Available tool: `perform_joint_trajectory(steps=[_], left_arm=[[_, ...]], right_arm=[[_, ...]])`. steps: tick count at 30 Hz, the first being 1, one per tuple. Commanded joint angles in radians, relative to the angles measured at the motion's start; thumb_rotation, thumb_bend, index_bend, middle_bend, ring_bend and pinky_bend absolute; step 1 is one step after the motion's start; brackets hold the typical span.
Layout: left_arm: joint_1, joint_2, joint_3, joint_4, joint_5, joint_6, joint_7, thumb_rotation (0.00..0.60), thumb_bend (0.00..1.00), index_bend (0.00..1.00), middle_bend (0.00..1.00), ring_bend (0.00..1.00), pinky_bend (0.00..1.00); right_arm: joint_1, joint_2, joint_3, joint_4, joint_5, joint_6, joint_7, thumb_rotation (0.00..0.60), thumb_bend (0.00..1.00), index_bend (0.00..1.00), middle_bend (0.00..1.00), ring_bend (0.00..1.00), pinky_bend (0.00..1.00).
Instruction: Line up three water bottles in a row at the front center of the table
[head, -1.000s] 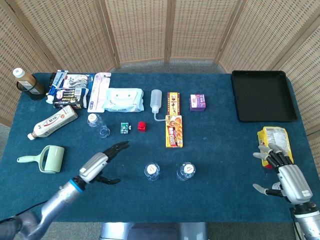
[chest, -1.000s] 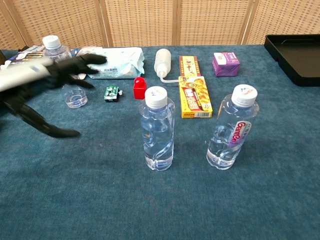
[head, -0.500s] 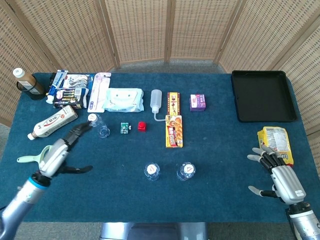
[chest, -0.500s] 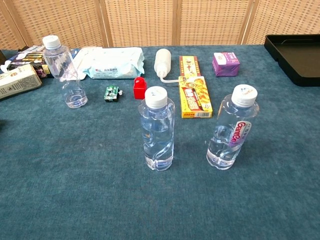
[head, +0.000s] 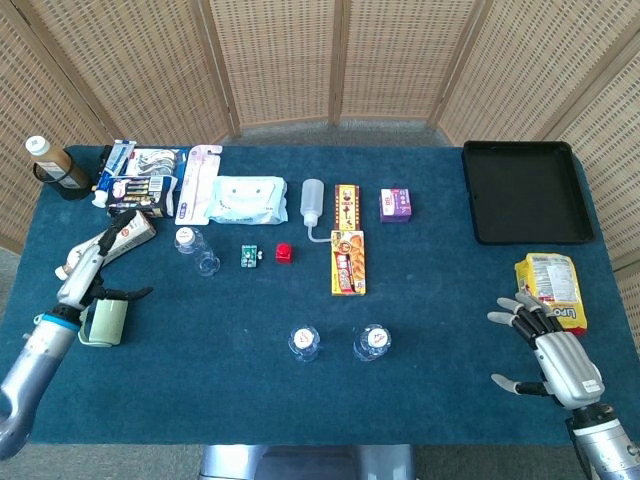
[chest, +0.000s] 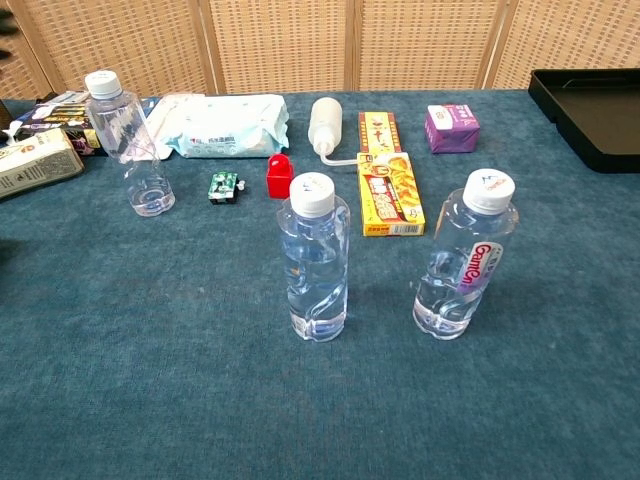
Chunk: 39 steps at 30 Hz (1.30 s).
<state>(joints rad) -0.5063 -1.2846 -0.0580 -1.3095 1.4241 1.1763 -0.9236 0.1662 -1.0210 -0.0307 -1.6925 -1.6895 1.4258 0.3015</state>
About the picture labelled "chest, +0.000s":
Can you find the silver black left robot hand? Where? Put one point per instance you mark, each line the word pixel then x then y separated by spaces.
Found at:
pixel 9 21

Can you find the clear water bottle purple label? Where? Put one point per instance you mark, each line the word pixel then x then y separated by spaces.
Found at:
pixel 460 280

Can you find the dark battery pack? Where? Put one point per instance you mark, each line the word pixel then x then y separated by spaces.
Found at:
pixel 60 117

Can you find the white label milk tea bottle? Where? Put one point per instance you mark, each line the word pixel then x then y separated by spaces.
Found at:
pixel 40 162

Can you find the clear water bottle nearly empty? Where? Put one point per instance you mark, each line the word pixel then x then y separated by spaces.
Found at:
pixel 135 165

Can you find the pale blue wet wipes pack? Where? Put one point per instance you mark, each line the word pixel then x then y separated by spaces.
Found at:
pixel 230 125

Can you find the small green circuit board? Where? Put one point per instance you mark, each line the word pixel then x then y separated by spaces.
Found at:
pixel 222 189

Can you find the woven folding screen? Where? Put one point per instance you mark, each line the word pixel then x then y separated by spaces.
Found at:
pixel 280 45

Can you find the small red block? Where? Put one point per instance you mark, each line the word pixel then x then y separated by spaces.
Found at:
pixel 277 180

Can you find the white squeeze wash bottle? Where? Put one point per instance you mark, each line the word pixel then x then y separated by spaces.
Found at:
pixel 325 120

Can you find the narrow red yellow box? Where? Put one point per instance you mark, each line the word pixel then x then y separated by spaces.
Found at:
pixel 380 132

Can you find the blue tablecloth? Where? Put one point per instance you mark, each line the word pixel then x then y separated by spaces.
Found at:
pixel 200 375

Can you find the yellow curry box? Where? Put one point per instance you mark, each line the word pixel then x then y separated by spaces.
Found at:
pixel 390 195

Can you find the purple box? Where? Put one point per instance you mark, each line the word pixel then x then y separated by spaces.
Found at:
pixel 452 130

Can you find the black plastic tray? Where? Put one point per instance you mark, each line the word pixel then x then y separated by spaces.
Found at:
pixel 590 110

